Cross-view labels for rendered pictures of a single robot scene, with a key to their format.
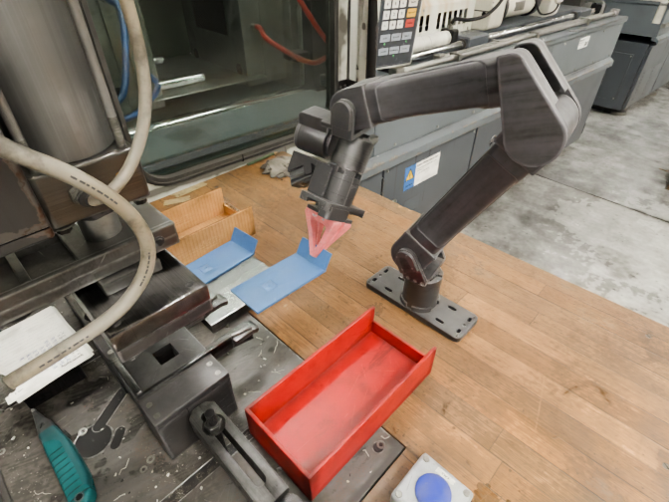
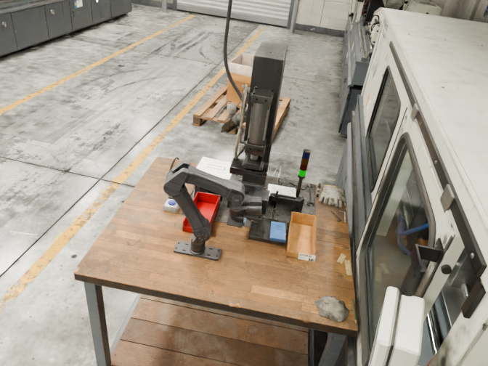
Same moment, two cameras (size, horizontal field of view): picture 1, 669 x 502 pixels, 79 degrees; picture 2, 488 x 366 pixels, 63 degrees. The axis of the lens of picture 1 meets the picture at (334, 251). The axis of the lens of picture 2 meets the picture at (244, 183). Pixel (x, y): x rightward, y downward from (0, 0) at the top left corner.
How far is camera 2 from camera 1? 1.94 m
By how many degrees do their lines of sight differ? 100
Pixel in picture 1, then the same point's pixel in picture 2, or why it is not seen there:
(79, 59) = (251, 128)
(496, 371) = (163, 238)
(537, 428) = (148, 228)
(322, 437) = (202, 208)
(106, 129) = (250, 139)
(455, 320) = (181, 246)
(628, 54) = not seen: outside the picture
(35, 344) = (283, 192)
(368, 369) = not seen: hidden behind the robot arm
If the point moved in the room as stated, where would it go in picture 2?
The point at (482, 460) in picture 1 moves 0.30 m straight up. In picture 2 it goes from (162, 218) to (161, 163)
